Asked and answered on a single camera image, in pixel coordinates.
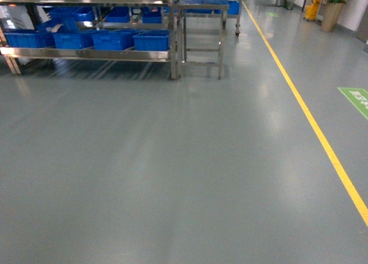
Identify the steel shelf rack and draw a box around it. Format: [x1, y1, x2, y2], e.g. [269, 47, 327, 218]
[1, 0, 179, 79]

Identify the blue storage bin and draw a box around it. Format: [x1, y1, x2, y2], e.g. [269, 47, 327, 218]
[53, 30, 97, 49]
[5, 29, 55, 48]
[133, 30, 170, 51]
[92, 29, 141, 51]

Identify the small steel table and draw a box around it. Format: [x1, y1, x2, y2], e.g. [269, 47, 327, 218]
[176, 0, 229, 79]

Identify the yellow mop bucket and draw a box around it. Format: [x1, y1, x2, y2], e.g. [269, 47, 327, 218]
[304, 0, 321, 21]

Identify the tan planter with plant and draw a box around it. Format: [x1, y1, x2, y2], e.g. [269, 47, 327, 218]
[321, 0, 346, 32]

